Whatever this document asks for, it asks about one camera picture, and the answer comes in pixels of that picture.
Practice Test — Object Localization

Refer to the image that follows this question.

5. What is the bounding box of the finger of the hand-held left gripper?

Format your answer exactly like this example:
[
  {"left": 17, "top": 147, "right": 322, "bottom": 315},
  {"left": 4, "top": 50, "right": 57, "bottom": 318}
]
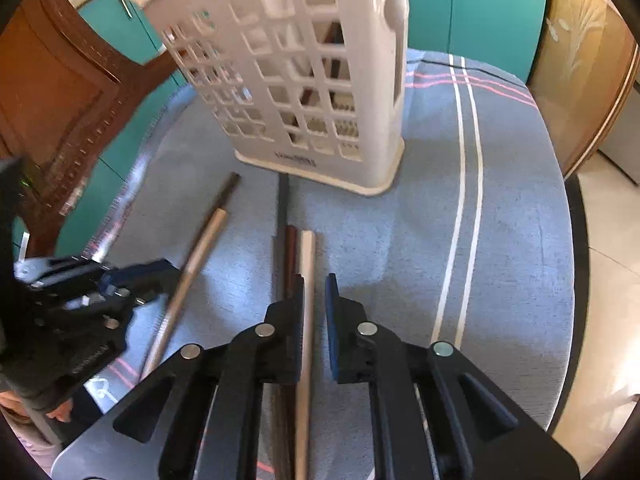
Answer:
[
  {"left": 75, "top": 285, "right": 167, "bottom": 332},
  {"left": 20, "top": 256, "right": 182, "bottom": 287}
]

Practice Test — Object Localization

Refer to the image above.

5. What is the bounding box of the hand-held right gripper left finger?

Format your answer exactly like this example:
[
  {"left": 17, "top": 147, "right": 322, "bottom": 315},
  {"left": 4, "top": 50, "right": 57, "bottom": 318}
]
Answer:
[{"left": 112, "top": 275, "right": 307, "bottom": 480}]

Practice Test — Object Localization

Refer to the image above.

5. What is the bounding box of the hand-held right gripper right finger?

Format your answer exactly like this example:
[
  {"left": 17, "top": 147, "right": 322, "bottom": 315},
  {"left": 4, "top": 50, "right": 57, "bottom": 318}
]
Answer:
[{"left": 324, "top": 273, "right": 582, "bottom": 480}]

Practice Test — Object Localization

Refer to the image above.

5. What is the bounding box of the reddish brown chopstick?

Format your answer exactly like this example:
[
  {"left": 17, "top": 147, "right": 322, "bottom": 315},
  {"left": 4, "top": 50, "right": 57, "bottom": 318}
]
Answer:
[
  {"left": 270, "top": 225, "right": 301, "bottom": 480},
  {"left": 300, "top": 20, "right": 348, "bottom": 111}
]

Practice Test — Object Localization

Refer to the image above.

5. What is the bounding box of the dark grey chopstick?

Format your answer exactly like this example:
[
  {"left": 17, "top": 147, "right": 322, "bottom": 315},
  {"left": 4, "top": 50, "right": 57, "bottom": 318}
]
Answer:
[{"left": 271, "top": 172, "right": 292, "bottom": 306}]

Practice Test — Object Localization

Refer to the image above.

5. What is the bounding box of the white plastic utensil holder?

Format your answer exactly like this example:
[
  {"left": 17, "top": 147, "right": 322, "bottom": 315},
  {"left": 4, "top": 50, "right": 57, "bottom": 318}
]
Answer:
[{"left": 142, "top": 0, "right": 408, "bottom": 197}]

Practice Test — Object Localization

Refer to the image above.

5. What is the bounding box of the person's left hand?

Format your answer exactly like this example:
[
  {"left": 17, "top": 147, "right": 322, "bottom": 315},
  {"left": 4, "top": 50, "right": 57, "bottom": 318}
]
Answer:
[{"left": 0, "top": 390, "right": 77, "bottom": 426}]

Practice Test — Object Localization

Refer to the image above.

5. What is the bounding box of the blue striped towel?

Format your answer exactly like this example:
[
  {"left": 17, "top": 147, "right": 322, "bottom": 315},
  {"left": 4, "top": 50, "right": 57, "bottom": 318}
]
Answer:
[{"left": 50, "top": 47, "right": 576, "bottom": 480}]

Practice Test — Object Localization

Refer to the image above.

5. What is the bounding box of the silver refrigerator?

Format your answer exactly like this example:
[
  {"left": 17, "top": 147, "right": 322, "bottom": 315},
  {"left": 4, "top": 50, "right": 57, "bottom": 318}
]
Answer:
[{"left": 597, "top": 105, "right": 640, "bottom": 183}]

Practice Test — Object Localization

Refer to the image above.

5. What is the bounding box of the wooden framed glass door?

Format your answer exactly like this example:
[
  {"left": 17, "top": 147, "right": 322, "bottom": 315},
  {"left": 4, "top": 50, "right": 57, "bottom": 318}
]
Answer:
[{"left": 527, "top": 0, "right": 640, "bottom": 181}]

